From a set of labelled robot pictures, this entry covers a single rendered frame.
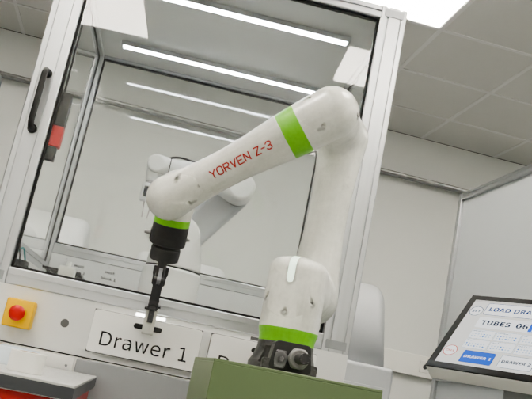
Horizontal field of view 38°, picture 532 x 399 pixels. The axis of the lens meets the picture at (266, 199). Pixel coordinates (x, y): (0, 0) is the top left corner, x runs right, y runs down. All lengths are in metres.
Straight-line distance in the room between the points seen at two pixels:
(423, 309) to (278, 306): 4.20
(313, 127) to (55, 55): 0.86
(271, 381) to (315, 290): 0.26
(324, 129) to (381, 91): 0.62
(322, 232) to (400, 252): 3.95
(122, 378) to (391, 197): 3.96
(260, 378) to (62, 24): 1.25
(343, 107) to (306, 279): 0.40
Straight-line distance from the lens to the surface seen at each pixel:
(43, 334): 2.13
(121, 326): 2.09
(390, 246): 5.75
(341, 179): 1.86
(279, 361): 1.57
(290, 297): 1.63
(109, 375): 2.11
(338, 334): 2.17
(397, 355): 5.66
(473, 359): 2.17
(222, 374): 1.46
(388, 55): 2.38
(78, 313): 2.12
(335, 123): 1.74
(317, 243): 1.82
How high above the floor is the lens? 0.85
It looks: 13 degrees up
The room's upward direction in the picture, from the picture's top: 12 degrees clockwise
